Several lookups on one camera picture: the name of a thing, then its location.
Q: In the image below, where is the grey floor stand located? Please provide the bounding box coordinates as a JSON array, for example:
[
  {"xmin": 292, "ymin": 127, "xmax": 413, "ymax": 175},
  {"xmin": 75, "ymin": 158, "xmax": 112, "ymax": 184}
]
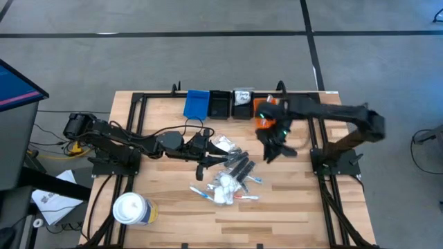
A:
[{"xmin": 413, "ymin": 124, "xmax": 443, "ymax": 145}]

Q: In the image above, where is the orange plastic bin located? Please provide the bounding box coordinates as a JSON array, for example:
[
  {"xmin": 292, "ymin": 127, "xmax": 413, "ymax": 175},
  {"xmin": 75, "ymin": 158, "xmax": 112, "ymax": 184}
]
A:
[{"xmin": 253, "ymin": 96, "xmax": 279, "ymax": 129}]

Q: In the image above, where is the grey computer cart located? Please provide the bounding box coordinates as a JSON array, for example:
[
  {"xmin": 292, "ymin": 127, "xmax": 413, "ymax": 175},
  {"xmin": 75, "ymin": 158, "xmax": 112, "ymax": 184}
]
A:
[{"xmin": 0, "ymin": 100, "xmax": 39, "ymax": 192}]

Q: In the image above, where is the black looped floor cable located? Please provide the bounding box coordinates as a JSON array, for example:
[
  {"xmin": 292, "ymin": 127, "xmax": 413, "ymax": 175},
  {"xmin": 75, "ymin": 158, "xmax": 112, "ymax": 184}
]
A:
[{"xmin": 410, "ymin": 128, "xmax": 443, "ymax": 176}]

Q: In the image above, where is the bagged red toothbrush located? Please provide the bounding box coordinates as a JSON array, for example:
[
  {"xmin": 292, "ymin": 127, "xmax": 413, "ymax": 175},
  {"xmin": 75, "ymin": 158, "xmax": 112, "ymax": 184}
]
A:
[{"xmin": 232, "ymin": 193, "xmax": 260, "ymax": 202}]

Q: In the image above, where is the black aluminium table frame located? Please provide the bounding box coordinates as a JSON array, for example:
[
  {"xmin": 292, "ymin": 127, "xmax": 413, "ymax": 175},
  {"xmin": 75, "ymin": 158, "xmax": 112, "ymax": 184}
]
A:
[{"xmin": 78, "ymin": 81, "xmax": 380, "ymax": 249}]

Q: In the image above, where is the black plastic bin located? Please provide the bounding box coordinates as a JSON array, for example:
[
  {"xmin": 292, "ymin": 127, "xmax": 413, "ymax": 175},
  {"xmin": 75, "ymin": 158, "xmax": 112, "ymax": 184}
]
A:
[
  {"xmin": 207, "ymin": 90, "xmax": 232, "ymax": 121},
  {"xmin": 230, "ymin": 91, "xmax": 253, "ymax": 122}
]

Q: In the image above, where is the printed vanity pack bag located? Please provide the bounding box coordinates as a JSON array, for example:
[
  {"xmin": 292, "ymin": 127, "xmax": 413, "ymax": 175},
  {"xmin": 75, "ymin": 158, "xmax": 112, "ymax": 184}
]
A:
[{"xmin": 233, "ymin": 88, "xmax": 252, "ymax": 107}]

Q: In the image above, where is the black cart leg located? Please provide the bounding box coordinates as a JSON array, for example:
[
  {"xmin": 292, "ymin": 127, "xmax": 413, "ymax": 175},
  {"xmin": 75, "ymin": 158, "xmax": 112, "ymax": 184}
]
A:
[{"xmin": 19, "ymin": 167, "xmax": 93, "ymax": 202}]

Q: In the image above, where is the thin black floor cable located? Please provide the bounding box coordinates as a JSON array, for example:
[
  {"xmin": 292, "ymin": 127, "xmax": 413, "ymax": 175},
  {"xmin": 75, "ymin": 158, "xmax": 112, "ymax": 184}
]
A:
[{"xmin": 37, "ymin": 109, "xmax": 111, "ymax": 115}]

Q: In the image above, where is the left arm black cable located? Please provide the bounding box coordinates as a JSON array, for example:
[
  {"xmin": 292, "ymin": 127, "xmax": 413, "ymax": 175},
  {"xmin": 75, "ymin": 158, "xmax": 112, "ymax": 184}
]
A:
[{"xmin": 109, "ymin": 116, "xmax": 215, "ymax": 141}]

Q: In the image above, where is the bagged black comb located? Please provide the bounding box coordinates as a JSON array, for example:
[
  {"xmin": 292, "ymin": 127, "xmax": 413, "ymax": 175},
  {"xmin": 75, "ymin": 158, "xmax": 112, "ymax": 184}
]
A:
[
  {"xmin": 224, "ymin": 149, "xmax": 249, "ymax": 166},
  {"xmin": 228, "ymin": 157, "xmax": 251, "ymax": 178},
  {"xmin": 237, "ymin": 160, "xmax": 257, "ymax": 183}
]

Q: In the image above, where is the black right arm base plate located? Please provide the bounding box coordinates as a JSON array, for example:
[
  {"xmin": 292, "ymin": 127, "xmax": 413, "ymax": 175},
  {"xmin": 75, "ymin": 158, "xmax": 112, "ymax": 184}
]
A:
[{"xmin": 310, "ymin": 147, "xmax": 363, "ymax": 176}]

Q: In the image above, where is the yellow cable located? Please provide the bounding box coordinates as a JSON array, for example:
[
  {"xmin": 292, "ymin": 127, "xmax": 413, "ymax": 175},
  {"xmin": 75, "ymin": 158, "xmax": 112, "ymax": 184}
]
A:
[{"xmin": 34, "ymin": 140, "xmax": 94, "ymax": 160}]

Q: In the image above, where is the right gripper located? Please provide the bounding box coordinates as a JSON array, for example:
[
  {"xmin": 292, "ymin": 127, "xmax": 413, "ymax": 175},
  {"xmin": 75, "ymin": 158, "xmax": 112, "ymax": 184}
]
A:
[{"xmin": 257, "ymin": 113, "xmax": 298, "ymax": 164}]

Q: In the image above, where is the blue plastic bin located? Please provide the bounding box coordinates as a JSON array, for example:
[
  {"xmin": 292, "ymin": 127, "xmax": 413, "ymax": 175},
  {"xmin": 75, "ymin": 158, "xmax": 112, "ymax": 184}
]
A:
[{"xmin": 182, "ymin": 89, "xmax": 211, "ymax": 121}]

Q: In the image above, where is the blue screen monitor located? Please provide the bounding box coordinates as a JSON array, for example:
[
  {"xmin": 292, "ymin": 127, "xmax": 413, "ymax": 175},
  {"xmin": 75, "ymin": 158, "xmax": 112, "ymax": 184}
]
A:
[{"xmin": 0, "ymin": 58, "xmax": 50, "ymax": 113}]

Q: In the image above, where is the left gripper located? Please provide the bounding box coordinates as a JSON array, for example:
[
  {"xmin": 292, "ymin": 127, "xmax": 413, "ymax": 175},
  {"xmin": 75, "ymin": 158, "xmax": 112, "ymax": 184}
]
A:
[{"xmin": 188, "ymin": 128, "xmax": 230, "ymax": 181}]

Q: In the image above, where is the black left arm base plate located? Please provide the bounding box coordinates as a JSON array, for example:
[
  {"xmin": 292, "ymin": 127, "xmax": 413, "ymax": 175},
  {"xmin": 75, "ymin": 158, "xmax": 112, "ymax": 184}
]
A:
[{"xmin": 90, "ymin": 156, "xmax": 142, "ymax": 176}]

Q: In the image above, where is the white paper sheet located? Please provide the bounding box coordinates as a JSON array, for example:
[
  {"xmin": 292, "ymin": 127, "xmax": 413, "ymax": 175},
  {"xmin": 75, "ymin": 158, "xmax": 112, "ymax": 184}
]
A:
[{"xmin": 30, "ymin": 169, "xmax": 84, "ymax": 226}]

